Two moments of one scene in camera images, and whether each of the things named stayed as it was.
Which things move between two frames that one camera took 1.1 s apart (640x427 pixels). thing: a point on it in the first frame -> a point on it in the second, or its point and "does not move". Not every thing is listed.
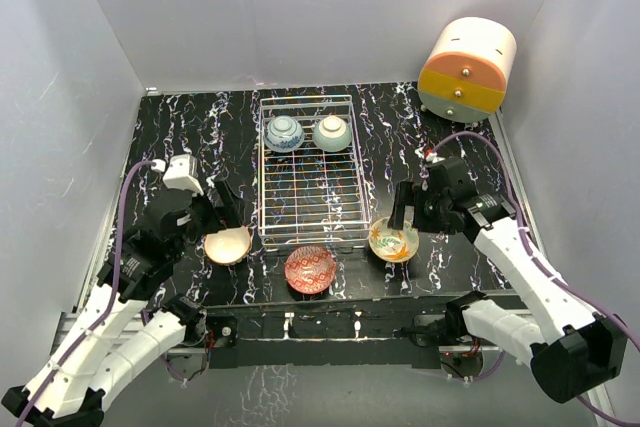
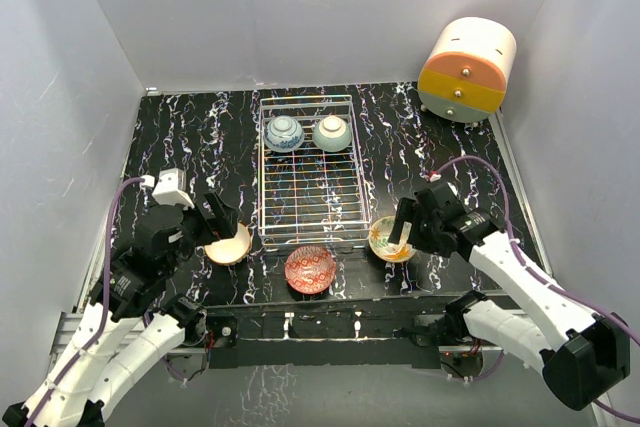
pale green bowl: (332, 134) does not move
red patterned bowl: (310, 270) does not move
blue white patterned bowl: (283, 134) does not move
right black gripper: (406, 195) -> (410, 211)
